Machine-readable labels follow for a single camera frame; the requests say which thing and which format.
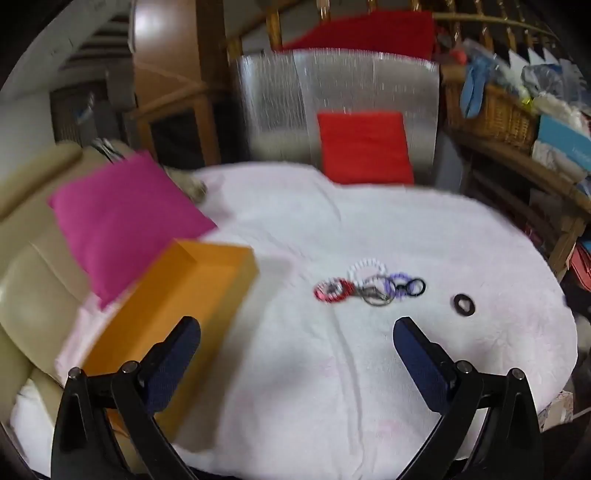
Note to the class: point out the wicker basket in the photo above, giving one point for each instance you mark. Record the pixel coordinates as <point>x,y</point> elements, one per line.
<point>498,115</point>

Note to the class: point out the dark slatted shutter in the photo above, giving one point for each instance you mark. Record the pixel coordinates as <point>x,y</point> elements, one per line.
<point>92,50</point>

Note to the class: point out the small red cushion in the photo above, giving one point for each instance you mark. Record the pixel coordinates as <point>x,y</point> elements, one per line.
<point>364,147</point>

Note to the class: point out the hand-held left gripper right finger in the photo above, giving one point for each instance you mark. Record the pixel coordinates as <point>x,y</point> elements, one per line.
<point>418,360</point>

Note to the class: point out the beige sofa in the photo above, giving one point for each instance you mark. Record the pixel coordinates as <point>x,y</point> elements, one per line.
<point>37,286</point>

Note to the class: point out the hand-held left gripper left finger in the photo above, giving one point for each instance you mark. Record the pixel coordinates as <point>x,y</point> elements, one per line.
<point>173,360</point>

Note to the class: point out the pile of plastic bags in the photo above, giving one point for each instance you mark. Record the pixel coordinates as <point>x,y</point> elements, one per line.
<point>554,87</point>

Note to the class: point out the wooden cabinet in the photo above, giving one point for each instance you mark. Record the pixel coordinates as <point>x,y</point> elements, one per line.
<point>171,46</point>

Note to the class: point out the striped black white cloth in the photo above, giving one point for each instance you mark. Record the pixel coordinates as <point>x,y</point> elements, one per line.
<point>106,150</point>

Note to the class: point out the light blue box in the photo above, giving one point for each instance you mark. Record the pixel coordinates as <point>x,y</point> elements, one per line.
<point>563,138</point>

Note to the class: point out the wide black hair band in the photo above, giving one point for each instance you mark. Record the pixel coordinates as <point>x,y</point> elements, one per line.
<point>457,305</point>

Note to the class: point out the white blanket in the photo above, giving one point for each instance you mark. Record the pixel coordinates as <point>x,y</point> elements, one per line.
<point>300,392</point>

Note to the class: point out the wooden shelf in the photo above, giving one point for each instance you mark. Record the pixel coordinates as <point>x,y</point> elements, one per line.
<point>521,166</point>

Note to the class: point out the beige tasseled cloth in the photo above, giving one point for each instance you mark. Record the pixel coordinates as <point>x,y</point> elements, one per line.
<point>191,184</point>

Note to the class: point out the blue cloth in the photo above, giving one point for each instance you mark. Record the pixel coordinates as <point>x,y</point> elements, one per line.
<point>475,87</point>

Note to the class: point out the silver foil sheet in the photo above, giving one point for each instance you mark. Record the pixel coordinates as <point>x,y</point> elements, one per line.
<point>277,101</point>

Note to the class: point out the pink cushion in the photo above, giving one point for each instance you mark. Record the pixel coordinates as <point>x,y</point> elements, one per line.
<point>120,217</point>

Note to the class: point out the orange box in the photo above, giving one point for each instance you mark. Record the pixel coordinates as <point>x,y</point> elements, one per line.
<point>194,286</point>

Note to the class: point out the wooden chair frame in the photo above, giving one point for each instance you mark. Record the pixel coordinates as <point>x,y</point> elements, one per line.
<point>489,21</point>

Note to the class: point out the large red cloth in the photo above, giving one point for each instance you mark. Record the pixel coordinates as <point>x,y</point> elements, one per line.
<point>369,34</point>

